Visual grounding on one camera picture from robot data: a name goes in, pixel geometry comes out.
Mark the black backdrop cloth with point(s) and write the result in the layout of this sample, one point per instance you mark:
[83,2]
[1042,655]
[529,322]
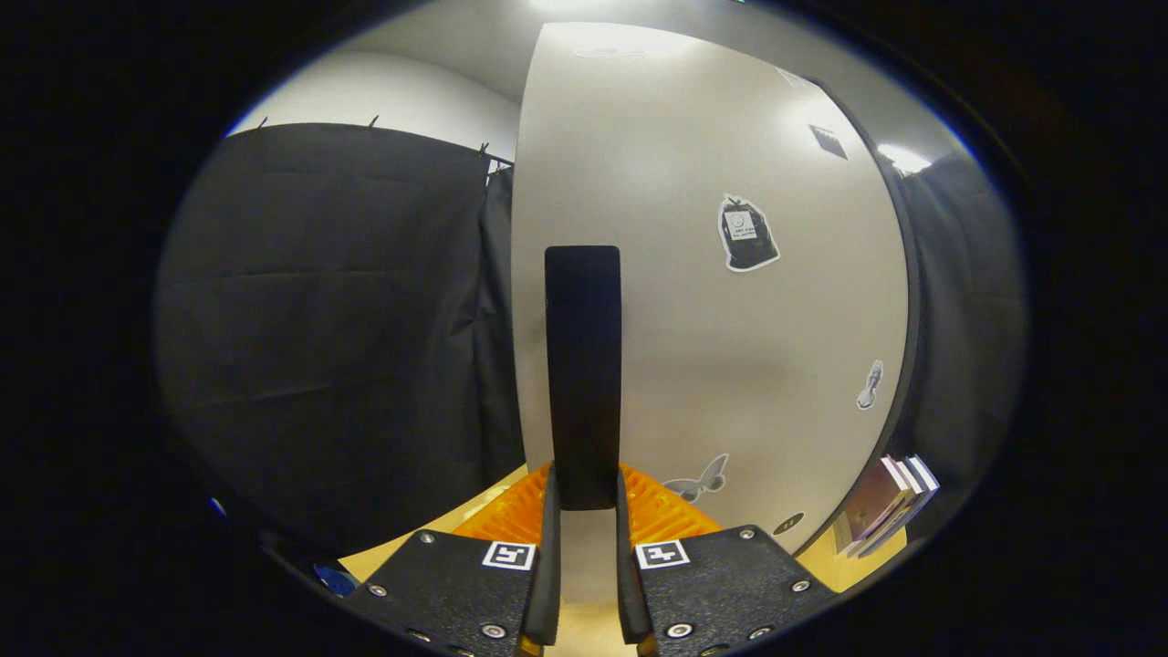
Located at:
[319,319]

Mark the small blue object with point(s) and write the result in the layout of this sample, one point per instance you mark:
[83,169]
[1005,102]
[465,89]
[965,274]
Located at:
[333,579]

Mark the large ceiling light panel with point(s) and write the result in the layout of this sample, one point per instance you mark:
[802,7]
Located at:
[570,4]

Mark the dark cover book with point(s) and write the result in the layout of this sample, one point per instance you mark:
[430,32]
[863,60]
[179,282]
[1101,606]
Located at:
[915,485]

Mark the grey cabinet door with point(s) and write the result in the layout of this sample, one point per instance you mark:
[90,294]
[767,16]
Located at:
[730,365]

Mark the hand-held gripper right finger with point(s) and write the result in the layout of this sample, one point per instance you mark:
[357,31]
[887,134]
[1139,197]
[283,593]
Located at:
[628,584]

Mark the small ceiling light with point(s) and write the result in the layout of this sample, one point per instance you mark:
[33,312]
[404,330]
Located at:
[903,159]

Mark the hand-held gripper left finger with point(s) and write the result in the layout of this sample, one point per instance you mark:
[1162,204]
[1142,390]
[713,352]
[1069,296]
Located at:
[547,584]

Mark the pink cover book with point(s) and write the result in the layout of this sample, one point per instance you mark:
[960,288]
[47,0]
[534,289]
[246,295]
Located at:
[871,506]

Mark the blue white book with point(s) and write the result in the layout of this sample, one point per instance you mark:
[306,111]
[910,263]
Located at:
[926,476]

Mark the dark grey cabinet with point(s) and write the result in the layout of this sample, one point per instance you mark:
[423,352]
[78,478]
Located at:
[913,301]

